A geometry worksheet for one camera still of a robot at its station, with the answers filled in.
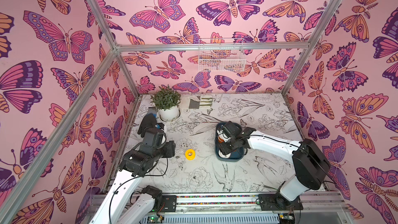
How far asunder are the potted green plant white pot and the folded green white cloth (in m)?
0.15

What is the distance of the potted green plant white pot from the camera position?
92 cm

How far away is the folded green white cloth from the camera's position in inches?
45.2
